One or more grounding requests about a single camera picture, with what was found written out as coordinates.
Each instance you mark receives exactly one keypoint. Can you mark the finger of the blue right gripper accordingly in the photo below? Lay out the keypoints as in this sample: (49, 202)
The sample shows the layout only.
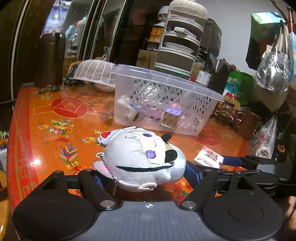
(232, 161)

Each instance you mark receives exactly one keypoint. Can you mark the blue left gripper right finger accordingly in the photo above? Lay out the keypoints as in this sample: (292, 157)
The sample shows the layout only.
(193, 174)

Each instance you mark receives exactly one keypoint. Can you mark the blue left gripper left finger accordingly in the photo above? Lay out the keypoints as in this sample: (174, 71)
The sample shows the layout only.
(98, 181)

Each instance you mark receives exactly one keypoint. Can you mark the purple white carton box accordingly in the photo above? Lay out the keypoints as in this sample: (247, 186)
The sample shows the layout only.
(171, 115)

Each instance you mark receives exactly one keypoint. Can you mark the white black small box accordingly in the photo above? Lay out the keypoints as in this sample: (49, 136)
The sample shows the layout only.
(133, 112)

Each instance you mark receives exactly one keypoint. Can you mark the brown ceramic mug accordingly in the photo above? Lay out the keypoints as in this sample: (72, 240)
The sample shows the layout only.
(248, 125)

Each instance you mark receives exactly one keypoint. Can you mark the clear glass jar yellow liquid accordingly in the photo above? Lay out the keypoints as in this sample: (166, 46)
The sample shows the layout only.
(225, 113)

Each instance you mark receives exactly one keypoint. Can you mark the green shopping bag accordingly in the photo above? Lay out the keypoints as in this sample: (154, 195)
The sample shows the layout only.
(241, 85)

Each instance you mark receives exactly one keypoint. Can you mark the clear plastic perforated basket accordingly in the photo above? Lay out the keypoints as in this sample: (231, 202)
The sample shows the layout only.
(154, 92)

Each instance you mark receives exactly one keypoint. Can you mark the hanging clear plastic bag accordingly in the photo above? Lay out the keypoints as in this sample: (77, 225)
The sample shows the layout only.
(273, 72)

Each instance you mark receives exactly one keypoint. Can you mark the keys on table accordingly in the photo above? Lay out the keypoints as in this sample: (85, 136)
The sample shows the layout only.
(50, 88)

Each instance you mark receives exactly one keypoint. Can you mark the white mesh food cover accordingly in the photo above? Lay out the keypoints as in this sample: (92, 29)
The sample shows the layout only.
(97, 72)

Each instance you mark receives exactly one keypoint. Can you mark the dark brown thermos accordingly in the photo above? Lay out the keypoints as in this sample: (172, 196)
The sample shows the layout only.
(51, 59)

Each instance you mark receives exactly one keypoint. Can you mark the tiered food cover rack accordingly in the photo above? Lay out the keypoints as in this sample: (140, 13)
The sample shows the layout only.
(181, 38)

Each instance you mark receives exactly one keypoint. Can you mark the black bag on rack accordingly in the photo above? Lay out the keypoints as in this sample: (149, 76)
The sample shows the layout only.
(211, 38)

